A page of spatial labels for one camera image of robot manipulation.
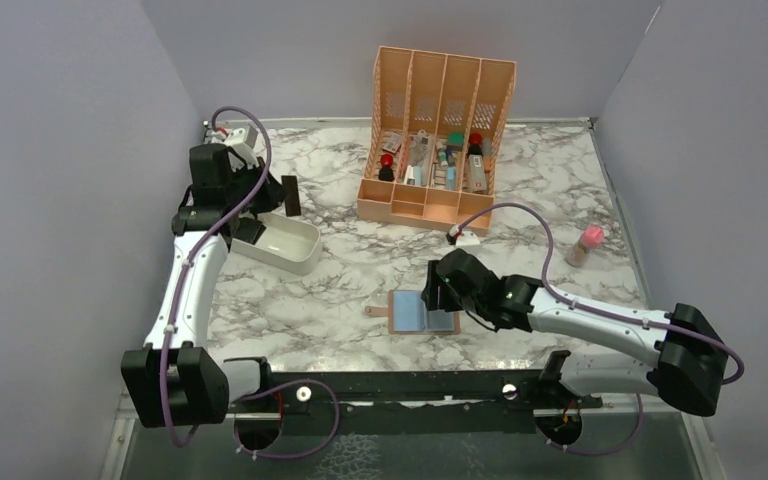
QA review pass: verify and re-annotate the red black stamp right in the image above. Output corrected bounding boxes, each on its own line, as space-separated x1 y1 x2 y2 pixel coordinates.
467 132 483 156

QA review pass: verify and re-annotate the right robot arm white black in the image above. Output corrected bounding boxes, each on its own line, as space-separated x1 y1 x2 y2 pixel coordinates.
421 249 728 417

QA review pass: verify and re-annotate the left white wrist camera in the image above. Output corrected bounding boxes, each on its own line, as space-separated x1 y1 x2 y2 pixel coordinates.
204 124 259 164

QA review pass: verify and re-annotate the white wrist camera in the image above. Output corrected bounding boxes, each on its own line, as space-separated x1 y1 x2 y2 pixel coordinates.
446 225 481 251
204 124 259 164

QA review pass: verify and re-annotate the stack of cards in tray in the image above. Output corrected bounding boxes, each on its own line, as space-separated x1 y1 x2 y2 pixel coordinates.
234 217 266 245

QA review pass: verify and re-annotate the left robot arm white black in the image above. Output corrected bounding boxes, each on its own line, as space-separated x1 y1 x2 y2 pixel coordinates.
120 143 284 430

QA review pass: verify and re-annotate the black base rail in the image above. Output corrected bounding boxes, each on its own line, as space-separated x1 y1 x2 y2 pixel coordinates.
228 370 602 436

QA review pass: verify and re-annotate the pink cap small bottle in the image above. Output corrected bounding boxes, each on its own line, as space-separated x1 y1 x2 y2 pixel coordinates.
565 226 605 267

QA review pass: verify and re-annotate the red black stamp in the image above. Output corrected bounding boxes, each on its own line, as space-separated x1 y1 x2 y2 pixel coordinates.
467 132 483 156
378 153 395 182

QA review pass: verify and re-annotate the red black stamp left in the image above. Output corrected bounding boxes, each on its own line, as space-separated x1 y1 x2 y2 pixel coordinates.
378 153 395 182

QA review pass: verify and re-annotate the peach desk organizer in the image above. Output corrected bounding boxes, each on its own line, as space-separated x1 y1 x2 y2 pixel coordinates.
357 46 517 236

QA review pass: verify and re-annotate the green cap bottle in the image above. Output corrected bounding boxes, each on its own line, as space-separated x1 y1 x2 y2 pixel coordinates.
446 132 464 151

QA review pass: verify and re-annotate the white plastic tray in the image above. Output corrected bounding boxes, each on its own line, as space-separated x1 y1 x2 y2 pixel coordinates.
231 213 323 276

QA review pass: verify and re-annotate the brown leather card holder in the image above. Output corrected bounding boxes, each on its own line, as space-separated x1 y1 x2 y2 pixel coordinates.
363 290 461 335

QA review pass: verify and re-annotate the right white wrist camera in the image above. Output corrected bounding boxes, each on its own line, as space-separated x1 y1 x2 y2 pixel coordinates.
446 225 481 251

